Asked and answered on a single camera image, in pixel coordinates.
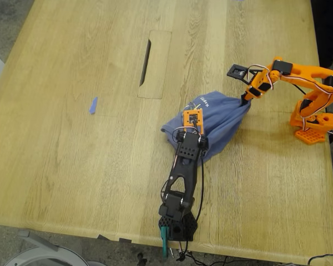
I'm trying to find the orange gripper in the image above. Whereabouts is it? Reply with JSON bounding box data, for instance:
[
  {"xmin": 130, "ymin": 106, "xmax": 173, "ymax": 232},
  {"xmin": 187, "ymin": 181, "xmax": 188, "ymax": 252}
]
[{"xmin": 240, "ymin": 68, "xmax": 274, "ymax": 108}]

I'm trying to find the blue printed T-shirt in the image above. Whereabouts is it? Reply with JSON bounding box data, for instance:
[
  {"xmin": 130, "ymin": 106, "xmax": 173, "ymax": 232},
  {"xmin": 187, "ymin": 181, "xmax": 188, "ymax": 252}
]
[{"xmin": 160, "ymin": 90, "xmax": 252, "ymax": 167}]

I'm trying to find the small blue tape piece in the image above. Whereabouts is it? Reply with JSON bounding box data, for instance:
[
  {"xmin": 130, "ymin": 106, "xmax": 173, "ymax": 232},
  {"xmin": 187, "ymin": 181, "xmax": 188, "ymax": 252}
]
[{"xmin": 88, "ymin": 96, "xmax": 99, "ymax": 115}]

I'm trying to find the green table clamp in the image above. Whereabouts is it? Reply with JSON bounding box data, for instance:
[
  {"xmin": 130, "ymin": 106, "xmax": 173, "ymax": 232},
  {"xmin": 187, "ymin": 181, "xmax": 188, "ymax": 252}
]
[{"xmin": 160, "ymin": 226, "xmax": 170, "ymax": 259}]

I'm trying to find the grey round chair base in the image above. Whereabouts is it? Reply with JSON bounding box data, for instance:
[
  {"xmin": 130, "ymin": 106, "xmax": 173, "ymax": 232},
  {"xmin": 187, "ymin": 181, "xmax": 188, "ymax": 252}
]
[{"xmin": 4, "ymin": 229, "xmax": 108, "ymax": 266}]

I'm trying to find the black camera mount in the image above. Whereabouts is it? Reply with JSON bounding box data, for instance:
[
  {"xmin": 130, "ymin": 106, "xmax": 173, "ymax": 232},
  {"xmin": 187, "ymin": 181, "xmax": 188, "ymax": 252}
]
[{"xmin": 226, "ymin": 63, "xmax": 263, "ymax": 85}]

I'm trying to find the black camera cable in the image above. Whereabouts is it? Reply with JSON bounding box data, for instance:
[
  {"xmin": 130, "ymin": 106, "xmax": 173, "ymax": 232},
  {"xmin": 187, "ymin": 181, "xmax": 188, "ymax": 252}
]
[{"xmin": 193, "ymin": 120, "xmax": 206, "ymax": 225}]

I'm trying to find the wooden table cable hatch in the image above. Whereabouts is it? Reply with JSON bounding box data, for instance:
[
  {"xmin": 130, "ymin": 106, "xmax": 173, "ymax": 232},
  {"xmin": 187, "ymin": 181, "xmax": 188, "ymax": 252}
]
[{"xmin": 137, "ymin": 29, "xmax": 173, "ymax": 100}]

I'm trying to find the black cable bundle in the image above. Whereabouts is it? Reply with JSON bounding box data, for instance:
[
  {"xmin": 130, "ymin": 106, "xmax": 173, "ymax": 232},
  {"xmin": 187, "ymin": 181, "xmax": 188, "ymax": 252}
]
[{"xmin": 176, "ymin": 241, "xmax": 234, "ymax": 266}]

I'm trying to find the black looped cable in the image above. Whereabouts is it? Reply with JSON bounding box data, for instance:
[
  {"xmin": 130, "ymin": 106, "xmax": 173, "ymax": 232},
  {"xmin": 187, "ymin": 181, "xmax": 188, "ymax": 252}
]
[{"xmin": 307, "ymin": 243, "xmax": 333, "ymax": 266}]

